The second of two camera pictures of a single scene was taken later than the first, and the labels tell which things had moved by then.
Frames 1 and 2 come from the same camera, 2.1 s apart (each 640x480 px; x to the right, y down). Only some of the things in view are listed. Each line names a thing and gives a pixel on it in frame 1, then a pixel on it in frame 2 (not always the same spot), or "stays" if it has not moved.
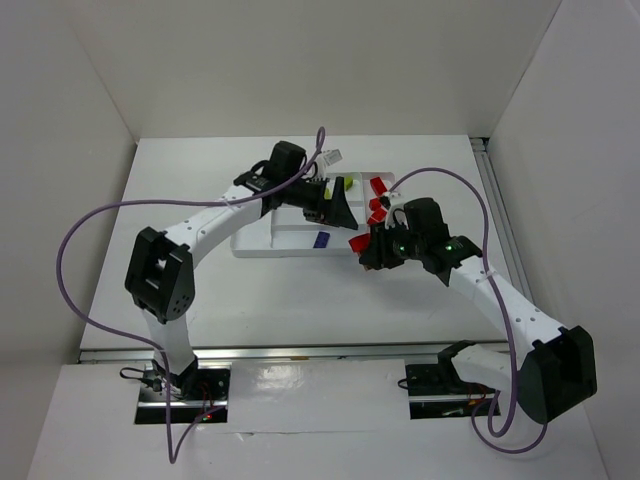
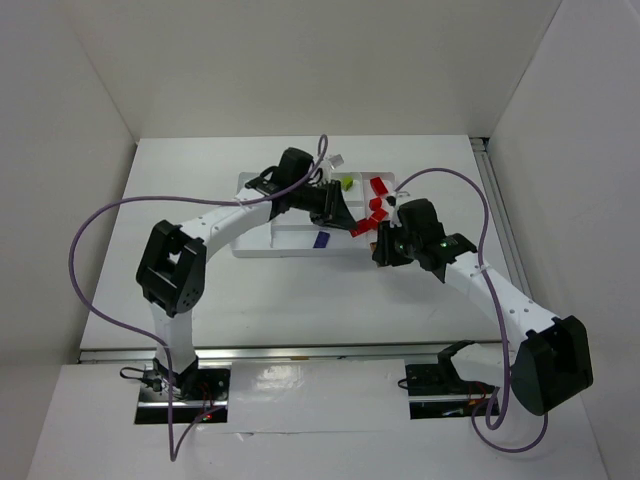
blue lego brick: x=321 y=240 stays
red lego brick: x=359 y=243 to x=364 y=225
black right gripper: x=377 y=248 stays
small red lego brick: x=374 y=203 stays
